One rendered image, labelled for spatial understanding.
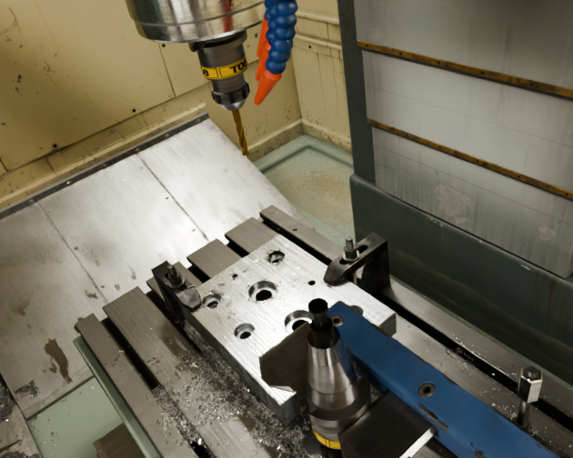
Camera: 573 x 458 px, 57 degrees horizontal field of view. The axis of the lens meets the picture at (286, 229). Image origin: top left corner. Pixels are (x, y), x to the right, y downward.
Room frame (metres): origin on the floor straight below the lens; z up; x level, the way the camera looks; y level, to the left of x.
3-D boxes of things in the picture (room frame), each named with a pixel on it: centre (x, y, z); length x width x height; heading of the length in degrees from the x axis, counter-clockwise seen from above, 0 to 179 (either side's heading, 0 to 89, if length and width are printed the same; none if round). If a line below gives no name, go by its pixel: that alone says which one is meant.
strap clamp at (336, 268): (0.66, -0.10, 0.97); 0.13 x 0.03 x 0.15; 122
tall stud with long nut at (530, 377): (0.37, -0.26, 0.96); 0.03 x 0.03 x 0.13
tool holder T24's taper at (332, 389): (0.27, -0.01, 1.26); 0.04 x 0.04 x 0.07
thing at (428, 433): (0.22, -0.04, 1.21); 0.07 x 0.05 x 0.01; 122
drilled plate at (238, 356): (0.60, 0.04, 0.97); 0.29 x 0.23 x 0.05; 32
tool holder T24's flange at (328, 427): (0.27, -0.01, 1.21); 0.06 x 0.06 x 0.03
